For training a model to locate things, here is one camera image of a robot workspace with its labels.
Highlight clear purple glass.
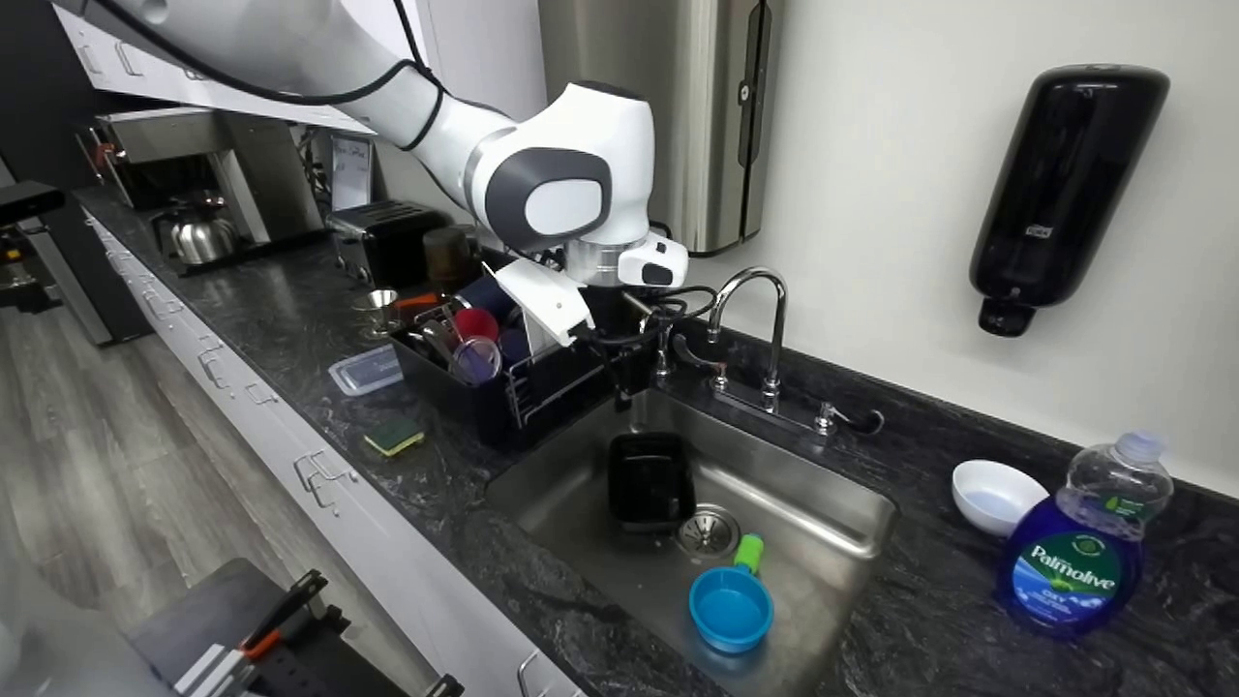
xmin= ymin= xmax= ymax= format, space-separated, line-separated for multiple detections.
xmin=445 ymin=331 xmax=505 ymax=390

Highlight green yellow sponge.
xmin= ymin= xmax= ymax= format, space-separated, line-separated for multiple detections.
xmin=361 ymin=409 xmax=429 ymax=460

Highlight white base cabinets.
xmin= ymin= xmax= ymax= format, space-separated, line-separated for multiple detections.
xmin=74 ymin=203 xmax=584 ymax=697

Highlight chrome faucet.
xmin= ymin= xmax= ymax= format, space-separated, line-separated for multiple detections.
xmin=700 ymin=264 xmax=896 ymax=440

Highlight steel paper towel dispenser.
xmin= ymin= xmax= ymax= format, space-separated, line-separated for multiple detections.
xmin=540 ymin=0 xmax=778 ymax=258

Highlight clear plastic food container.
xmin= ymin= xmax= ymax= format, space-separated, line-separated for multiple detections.
xmin=327 ymin=340 xmax=410 ymax=402

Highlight blue toy pot green handle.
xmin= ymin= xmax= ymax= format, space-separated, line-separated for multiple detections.
xmin=685 ymin=529 xmax=778 ymax=656

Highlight sink drain strainer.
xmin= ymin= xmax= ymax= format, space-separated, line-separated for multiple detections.
xmin=673 ymin=500 xmax=749 ymax=560

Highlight black dish rack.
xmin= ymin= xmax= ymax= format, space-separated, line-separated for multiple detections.
xmin=384 ymin=264 xmax=667 ymax=455

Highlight black orange handled tool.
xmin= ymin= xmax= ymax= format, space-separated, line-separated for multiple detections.
xmin=206 ymin=566 xmax=354 ymax=689

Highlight white paper sign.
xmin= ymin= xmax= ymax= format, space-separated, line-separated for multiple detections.
xmin=327 ymin=131 xmax=381 ymax=215

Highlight stainless steel sink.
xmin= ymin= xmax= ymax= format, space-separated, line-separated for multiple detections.
xmin=488 ymin=381 xmax=904 ymax=697

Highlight stainless coffee brewer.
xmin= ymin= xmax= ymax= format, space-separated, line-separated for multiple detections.
xmin=94 ymin=107 xmax=335 ymax=249

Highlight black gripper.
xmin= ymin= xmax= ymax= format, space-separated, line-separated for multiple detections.
xmin=576 ymin=283 xmax=690 ymax=436

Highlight black wall soap dispenser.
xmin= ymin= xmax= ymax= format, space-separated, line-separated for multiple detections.
xmin=970 ymin=60 xmax=1173 ymax=340

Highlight red cup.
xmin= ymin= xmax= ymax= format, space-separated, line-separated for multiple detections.
xmin=450 ymin=303 xmax=505 ymax=343

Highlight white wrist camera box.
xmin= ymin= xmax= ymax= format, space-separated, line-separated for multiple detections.
xmin=615 ymin=232 xmax=692 ymax=290

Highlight steel kettle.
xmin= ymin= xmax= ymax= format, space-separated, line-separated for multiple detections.
xmin=158 ymin=189 xmax=245 ymax=270

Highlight small white bowl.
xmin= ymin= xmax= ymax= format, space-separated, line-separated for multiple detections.
xmin=948 ymin=455 xmax=1055 ymax=538

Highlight blue dish soap bottle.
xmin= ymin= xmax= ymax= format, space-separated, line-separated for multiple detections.
xmin=996 ymin=430 xmax=1176 ymax=640

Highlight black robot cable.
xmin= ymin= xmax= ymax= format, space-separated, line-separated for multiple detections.
xmin=74 ymin=0 xmax=454 ymax=149

